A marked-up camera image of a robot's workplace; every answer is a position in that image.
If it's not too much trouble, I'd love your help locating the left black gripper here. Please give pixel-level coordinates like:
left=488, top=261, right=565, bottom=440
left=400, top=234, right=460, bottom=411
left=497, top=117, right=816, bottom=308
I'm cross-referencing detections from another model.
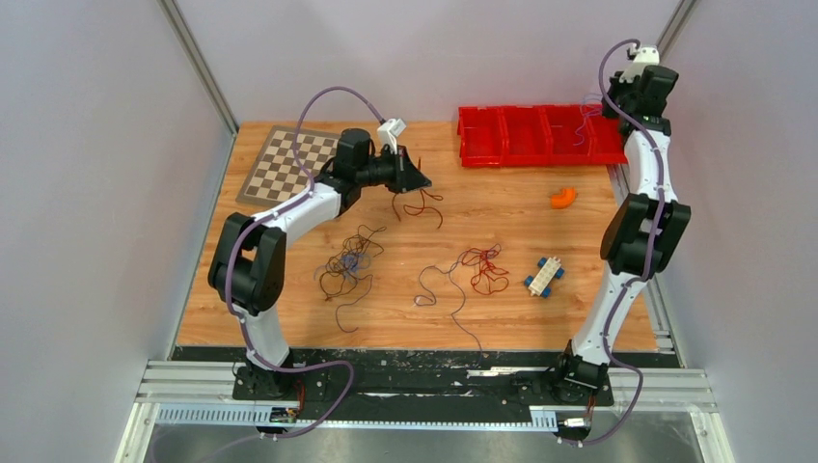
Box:
left=357, top=147, right=432, bottom=196

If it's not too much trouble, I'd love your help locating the purple wire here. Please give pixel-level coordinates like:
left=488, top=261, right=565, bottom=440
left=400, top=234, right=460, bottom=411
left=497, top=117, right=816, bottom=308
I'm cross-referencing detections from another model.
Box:
left=412, top=261, right=484, bottom=351

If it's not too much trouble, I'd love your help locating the brown wire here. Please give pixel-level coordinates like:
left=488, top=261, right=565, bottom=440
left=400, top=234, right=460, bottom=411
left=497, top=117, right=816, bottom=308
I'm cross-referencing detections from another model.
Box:
left=313, top=225, right=389, bottom=335

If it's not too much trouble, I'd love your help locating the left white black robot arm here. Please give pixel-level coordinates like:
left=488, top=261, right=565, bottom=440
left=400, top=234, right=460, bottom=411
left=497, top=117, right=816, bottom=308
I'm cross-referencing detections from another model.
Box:
left=207, top=119, right=432, bottom=399

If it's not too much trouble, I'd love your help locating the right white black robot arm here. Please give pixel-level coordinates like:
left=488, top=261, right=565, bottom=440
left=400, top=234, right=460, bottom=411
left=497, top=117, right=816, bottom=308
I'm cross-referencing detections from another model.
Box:
left=550, top=65, right=692, bottom=404

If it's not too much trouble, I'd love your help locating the red bin far right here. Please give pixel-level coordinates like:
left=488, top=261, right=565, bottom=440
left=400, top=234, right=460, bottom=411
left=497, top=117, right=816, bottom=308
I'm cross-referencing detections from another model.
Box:
left=579, top=104, right=627, bottom=165

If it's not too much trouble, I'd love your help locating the red bin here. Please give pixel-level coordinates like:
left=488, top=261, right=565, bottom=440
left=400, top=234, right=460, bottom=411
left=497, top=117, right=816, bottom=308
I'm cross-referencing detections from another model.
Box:
left=544, top=104, right=589, bottom=166
left=501, top=106, right=550, bottom=167
left=579, top=104, right=627, bottom=165
left=456, top=106, right=509, bottom=168

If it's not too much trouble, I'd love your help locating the red bin far left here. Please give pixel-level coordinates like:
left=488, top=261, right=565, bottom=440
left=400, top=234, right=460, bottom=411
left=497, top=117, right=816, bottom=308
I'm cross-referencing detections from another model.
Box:
left=456, top=106, right=509, bottom=168

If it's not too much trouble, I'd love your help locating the orange plastic piece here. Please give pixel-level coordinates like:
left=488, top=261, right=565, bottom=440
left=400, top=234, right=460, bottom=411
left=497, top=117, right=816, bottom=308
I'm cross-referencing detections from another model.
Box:
left=550, top=187, right=577, bottom=209

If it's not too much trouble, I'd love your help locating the wooden chessboard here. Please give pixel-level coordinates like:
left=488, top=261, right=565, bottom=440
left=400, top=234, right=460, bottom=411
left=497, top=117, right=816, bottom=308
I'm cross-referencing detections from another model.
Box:
left=236, top=125, right=340, bottom=208

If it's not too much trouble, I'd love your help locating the white blue toy block car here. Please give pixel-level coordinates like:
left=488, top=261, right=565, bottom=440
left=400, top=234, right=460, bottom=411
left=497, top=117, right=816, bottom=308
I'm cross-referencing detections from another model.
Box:
left=524, top=257, right=564, bottom=298

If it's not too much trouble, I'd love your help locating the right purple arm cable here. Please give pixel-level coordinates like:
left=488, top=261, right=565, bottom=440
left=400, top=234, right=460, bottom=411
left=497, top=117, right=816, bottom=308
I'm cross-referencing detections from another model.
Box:
left=556, top=39, right=666, bottom=447

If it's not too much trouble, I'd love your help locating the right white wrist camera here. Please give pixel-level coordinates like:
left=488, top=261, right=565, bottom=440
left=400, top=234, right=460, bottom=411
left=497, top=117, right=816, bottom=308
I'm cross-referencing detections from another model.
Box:
left=618, top=43, right=661, bottom=84

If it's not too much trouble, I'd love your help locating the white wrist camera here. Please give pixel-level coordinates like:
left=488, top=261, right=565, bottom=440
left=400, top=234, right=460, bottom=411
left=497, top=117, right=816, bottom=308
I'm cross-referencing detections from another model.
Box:
left=618, top=43, right=661, bottom=84
left=376, top=118, right=406, bottom=154

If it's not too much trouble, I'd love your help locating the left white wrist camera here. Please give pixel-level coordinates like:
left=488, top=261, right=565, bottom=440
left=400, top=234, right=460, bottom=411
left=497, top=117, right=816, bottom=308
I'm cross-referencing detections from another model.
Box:
left=376, top=118, right=406, bottom=154

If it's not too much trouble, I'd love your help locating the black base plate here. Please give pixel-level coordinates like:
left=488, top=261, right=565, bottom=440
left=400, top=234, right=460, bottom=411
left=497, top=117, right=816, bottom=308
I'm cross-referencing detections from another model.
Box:
left=171, top=345, right=681, bottom=423

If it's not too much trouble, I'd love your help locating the aluminium frame rail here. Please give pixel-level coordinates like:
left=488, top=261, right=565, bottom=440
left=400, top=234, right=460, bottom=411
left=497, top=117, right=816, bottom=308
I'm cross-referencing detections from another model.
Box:
left=116, top=361, right=735, bottom=462

